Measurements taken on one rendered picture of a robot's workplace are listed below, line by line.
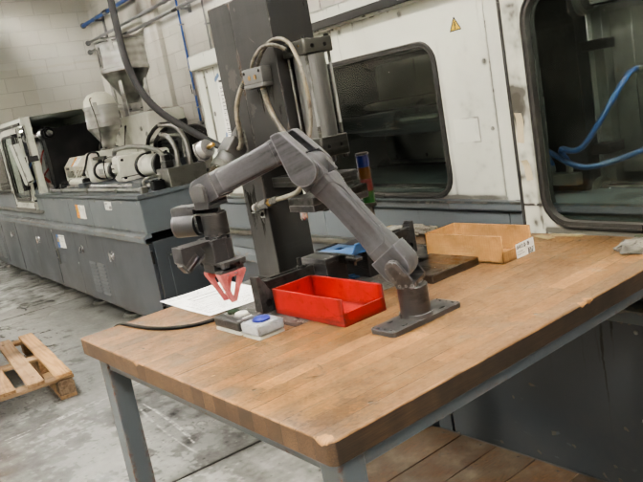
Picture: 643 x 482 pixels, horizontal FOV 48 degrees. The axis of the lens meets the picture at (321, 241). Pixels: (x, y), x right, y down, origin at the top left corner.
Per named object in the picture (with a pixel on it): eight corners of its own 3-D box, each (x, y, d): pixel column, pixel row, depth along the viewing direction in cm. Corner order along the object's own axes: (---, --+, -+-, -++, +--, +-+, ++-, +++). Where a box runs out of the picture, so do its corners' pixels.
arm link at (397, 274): (382, 262, 140) (410, 260, 138) (395, 251, 148) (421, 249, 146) (387, 293, 141) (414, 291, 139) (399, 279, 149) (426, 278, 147)
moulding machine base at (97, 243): (-2, 267, 928) (-22, 193, 909) (76, 247, 983) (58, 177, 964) (166, 339, 477) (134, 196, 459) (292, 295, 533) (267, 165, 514)
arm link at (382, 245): (393, 289, 142) (284, 169, 145) (403, 279, 148) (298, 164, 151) (415, 270, 139) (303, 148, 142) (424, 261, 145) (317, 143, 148)
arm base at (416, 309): (363, 295, 141) (388, 298, 135) (432, 267, 152) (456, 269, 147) (369, 333, 142) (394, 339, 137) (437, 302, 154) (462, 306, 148)
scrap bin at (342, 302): (344, 328, 148) (340, 300, 147) (276, 313, 168) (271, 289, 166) (387, 310, 155) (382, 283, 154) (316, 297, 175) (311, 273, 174)
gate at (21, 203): (10, 209, 746) (-11, 134, 731) (20, 208, 751) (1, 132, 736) (30, 211, 675) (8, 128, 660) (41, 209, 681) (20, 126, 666)
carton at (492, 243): (504, 268, 174) (499, 236, 173) (428, 261, 194) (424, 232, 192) (535, 253, 182) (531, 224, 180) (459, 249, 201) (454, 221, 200)
